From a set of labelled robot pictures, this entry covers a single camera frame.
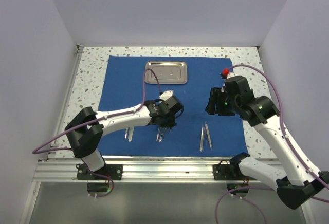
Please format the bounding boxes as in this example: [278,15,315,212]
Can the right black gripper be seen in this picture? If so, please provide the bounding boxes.
[206,87,240,116]

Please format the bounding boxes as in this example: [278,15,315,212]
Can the steel hemostat clamp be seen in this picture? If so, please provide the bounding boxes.
[156,127,161,142]

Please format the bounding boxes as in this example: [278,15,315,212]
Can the steel scissors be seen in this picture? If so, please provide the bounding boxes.
[158,128,167,142]

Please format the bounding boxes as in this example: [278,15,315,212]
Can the pointed steel tweezers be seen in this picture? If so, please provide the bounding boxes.
[205,123,212,150]

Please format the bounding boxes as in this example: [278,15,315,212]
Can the wide steel tweezers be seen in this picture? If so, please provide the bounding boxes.
[199,125,205,152]

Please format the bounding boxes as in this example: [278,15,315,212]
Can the steel forceps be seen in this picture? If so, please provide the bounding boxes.
[127,127,134,142]

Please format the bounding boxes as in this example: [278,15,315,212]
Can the steel instrument tray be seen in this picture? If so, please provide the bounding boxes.
[144,61,188,85]

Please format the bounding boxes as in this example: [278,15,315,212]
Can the blue surgical cloth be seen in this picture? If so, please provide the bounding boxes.
[98,56,247,157]

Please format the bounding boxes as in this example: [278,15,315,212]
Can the thin steel tweezers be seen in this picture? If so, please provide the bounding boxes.
[204,122,208,147]

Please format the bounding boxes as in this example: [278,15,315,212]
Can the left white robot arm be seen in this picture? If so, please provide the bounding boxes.
[64,91,184,179]

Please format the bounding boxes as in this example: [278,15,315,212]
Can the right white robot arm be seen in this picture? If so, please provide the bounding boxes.
[205,72,328,210]

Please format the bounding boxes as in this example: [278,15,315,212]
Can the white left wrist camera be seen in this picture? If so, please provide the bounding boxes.
[159,90,174,101]

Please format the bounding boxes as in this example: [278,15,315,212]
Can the red cable connector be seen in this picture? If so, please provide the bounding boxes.
[221,68,230,76]

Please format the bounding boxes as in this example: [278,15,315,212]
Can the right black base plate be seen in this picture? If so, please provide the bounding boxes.
[212,160,234,181]

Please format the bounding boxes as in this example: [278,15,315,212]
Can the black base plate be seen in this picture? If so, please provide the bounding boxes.
[212,160,234,181]
[76,164,123,180]

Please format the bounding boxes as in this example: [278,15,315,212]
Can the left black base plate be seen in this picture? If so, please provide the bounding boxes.
[76,164,123,180]

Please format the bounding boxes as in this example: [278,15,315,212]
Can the aluminium mounting rail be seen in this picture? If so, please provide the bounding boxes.
[33,156,229,183]

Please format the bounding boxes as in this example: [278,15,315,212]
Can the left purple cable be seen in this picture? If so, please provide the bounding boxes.
[32,68,162,198]

